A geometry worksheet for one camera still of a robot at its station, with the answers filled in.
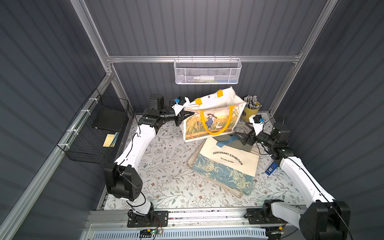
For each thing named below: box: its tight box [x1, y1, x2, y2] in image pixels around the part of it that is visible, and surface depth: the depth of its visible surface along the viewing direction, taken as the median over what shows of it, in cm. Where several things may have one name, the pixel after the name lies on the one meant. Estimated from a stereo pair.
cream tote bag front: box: [187, 137, 260, 199], surface depth 87 cm
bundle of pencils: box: [243, 95, 263, 110], surface depth 104 cm
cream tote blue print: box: [193, 153, 255, 196], surface depth 84 cm
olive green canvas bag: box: [213, 134, 253, 152], surface depth 96 cm
